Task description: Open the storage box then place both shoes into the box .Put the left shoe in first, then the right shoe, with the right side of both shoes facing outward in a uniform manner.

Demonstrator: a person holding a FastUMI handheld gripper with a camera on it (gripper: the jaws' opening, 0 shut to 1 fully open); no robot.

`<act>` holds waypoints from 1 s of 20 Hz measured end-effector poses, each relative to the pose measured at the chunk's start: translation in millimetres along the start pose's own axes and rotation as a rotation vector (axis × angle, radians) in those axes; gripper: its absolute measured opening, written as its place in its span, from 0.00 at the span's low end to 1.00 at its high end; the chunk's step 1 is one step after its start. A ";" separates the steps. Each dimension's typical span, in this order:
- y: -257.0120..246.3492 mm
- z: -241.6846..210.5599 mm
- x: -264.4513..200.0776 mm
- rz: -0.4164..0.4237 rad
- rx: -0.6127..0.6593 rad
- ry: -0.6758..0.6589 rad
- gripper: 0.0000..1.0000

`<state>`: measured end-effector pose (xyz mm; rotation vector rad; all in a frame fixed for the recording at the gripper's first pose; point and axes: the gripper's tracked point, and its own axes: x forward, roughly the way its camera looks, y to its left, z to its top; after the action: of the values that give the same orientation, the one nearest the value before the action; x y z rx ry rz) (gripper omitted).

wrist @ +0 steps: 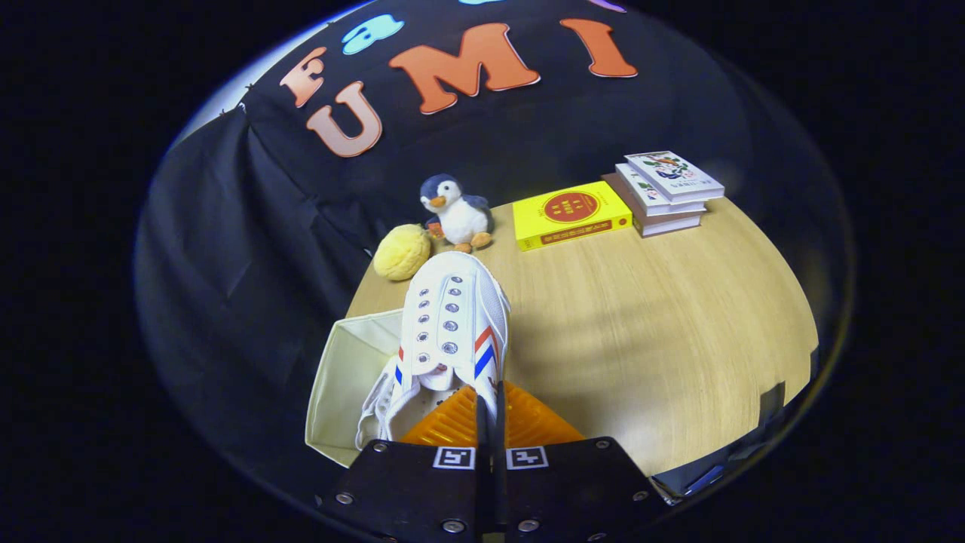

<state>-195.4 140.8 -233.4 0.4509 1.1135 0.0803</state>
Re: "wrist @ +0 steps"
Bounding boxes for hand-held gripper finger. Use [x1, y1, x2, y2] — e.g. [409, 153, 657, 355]
[492, 381, 672, 543]
[320, 385, 489, 543]

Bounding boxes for white canvas shoe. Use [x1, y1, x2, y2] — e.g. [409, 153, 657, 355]
[356, 354, 423, 451]
[392, 251, 512, 423]

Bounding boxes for cream fabric storage box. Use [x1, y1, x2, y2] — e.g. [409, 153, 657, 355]
[305, 308, 408, 468]

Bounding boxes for yellow round plush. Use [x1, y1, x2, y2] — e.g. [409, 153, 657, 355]
[373, 224, 432, 282]

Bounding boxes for penguin plush toy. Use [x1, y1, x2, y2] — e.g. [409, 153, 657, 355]
[419, 173, 495, 254]

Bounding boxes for yellow book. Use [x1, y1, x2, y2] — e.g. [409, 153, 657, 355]
[513, 181, 633, 252]

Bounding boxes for brown book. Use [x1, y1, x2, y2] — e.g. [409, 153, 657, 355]
[602, 173, 703, 238]

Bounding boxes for white illustrated book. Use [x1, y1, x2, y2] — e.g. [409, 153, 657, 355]
[624, 151, 725, 204]

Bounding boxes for black backdrop cloth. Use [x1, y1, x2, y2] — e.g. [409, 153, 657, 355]
[136, 0, 856, 483]

